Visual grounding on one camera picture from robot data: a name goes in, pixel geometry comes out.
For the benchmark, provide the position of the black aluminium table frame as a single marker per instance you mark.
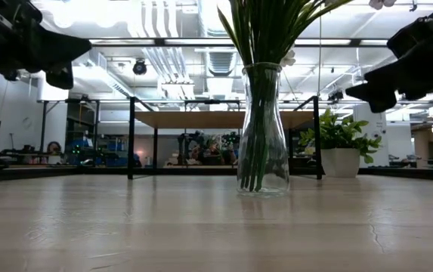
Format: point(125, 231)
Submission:
point(31, 174)

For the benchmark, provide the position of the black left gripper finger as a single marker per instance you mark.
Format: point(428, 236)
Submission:
point(65, 41)
point(57, 58)

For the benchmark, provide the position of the clear glass vase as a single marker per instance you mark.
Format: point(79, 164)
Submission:
point(246, 170)

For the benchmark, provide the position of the silver ceiling air duct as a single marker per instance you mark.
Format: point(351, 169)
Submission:
point(216, 22)

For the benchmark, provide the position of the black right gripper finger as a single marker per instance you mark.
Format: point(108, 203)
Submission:
point(391, 75)
point(376, 98)

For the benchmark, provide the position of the black ceiling spotlight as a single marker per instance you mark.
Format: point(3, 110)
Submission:
point(140, 68)
point(336, 96)

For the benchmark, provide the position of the white artificial flower bunch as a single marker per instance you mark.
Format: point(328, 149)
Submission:
point(288, 58)

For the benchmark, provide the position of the rack with blue bins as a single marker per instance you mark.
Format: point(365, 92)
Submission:
point(116, 151)

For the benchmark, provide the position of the wooden shelf with black legs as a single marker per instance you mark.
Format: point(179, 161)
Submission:
point(201, 119)

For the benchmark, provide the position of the black background rig frame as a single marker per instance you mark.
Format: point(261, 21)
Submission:
point(44, 124)

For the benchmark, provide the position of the green potted plant white pot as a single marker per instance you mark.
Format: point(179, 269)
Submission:
point(340, 162)

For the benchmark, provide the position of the purple artificial flower bunch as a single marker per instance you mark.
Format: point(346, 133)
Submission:
point(254, 38)

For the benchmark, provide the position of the black overhead crossbar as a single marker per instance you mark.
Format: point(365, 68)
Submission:
point(159, 42)

